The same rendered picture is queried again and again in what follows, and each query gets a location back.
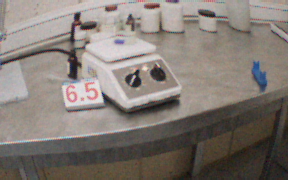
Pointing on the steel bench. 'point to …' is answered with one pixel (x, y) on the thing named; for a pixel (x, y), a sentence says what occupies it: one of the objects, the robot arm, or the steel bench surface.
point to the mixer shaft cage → (0, 25)
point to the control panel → (144, 79)
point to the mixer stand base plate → (4, 85)
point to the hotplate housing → (91, 65)
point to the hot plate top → (119, 49)
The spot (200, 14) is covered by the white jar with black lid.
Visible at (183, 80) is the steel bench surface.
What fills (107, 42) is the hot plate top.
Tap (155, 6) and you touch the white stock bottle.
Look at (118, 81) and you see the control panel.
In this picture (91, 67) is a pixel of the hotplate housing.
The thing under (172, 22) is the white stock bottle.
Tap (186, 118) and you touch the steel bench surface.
